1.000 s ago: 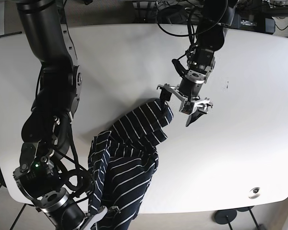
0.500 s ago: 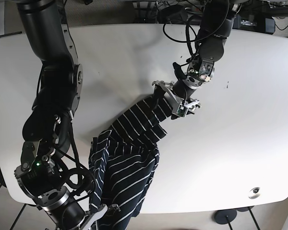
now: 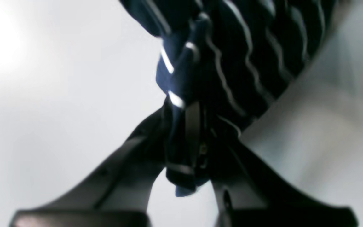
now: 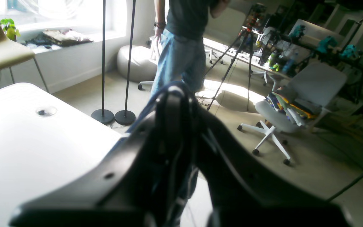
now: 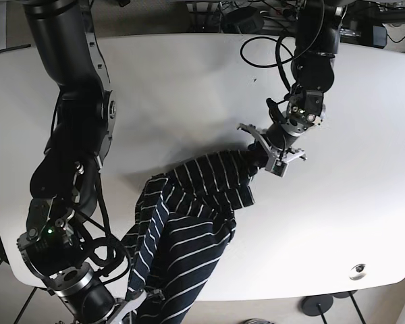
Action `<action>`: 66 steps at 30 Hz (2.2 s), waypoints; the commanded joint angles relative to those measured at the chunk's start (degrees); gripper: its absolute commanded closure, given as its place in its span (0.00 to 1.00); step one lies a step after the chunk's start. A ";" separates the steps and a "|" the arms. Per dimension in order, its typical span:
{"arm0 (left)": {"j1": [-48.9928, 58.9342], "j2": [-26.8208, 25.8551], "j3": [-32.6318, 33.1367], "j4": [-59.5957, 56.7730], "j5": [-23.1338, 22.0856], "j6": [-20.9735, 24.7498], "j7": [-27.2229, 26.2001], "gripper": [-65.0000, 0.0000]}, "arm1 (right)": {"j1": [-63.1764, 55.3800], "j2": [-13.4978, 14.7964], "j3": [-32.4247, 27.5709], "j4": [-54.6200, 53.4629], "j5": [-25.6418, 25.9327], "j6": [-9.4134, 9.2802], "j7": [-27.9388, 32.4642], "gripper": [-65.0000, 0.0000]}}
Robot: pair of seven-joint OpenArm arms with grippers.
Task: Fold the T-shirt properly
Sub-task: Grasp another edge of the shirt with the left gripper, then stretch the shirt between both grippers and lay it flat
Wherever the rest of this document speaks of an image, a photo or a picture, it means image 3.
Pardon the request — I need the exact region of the navy white striped T-shirt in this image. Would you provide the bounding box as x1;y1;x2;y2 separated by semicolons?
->
120;0;337;197

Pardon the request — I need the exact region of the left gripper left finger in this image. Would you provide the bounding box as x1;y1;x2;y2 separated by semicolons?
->
10;107;166;227

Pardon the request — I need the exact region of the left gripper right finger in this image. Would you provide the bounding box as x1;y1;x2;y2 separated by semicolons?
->
200;104;358;227

